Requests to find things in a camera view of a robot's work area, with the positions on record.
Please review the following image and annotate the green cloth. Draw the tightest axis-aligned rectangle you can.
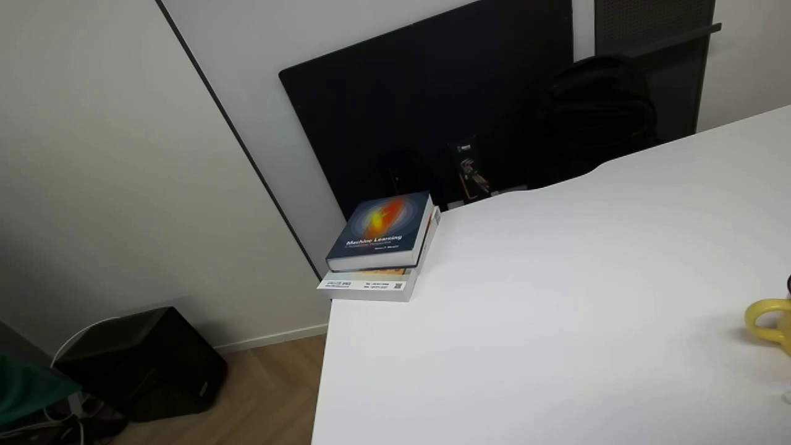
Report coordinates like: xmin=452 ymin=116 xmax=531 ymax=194
xmin=0 ymin=352 xmax=84 ymax=431

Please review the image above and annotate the black backpack behind table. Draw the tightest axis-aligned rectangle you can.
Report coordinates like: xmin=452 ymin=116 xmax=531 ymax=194
xmin=527 ymin=51 xmax=661 ymax=189

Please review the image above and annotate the yellow cup with dark rim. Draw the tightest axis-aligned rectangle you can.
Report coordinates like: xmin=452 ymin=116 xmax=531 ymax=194
xmin=741 ymin=297 xmax=791 ymax=357

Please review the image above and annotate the black box speaker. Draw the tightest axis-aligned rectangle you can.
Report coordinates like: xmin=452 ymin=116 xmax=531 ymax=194
xmin=54 ymin=304 xmax=231 ymax=425

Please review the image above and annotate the stack of books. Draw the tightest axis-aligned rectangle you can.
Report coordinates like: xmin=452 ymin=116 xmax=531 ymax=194
xmin=317 ymin=205 xmax=442 ymax=304

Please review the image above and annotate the blue book with orange cover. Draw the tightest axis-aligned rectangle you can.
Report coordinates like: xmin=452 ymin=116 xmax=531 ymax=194
xmin=325 ymin=189 xmax=438 ymax=273

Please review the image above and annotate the white cable on floor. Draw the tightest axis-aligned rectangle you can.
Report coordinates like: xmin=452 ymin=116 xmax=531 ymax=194
xmin=47 ymin=315 xmax=126 ymax=367

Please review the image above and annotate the small metal clamp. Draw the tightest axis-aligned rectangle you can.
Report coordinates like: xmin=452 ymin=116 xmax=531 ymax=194
xmin=452 ymin=140 xmax=494 ymax=203

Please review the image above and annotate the large black flat panel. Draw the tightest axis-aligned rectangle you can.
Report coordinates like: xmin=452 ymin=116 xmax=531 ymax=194
xmin=278 ymin=0 xmax=577 ymax=221

